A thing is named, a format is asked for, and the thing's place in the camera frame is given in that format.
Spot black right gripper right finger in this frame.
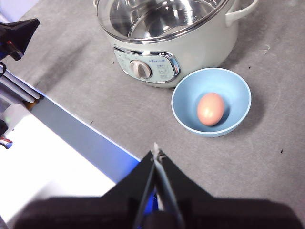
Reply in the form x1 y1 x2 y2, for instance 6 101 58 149
153 142 305 229

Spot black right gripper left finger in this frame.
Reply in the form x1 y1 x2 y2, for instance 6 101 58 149
14 150 158 229

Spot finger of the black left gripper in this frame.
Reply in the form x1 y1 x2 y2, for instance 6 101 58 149
0 18 40 54

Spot glass lid with green knob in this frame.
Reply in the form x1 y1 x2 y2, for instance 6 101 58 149
95 0 240 44

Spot brown egg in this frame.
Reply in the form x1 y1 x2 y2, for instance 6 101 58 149
197 92 225 127

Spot pale green electric steamer pot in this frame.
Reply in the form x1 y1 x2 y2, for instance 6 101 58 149
93 0 259 88

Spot blue ribbed bowl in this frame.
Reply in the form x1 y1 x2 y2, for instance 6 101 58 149
171 67 252 138

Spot silver aluminium frame rails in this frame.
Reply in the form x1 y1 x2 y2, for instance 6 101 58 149
0 62 41 104

